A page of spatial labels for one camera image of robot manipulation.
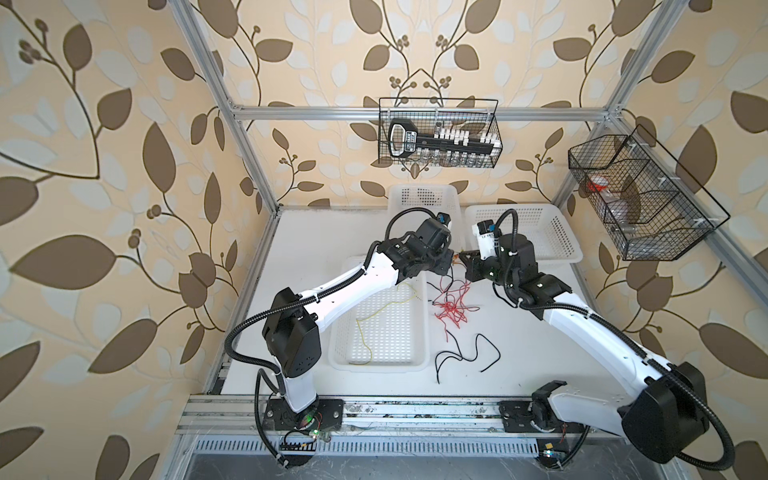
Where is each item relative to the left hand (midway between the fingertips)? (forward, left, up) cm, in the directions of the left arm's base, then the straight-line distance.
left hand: (450, 253), depth 79 cm
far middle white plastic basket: (+41, -2, -18) cm, 45 cm away
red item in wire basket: (+18, -41, +9) cm, 45 cm away
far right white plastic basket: (+27, -40, -18) cm, 52 cm away
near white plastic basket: (-13, +16, -23) cm, 31 cm away
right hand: (0, -3, -1) cm, 3 cm away
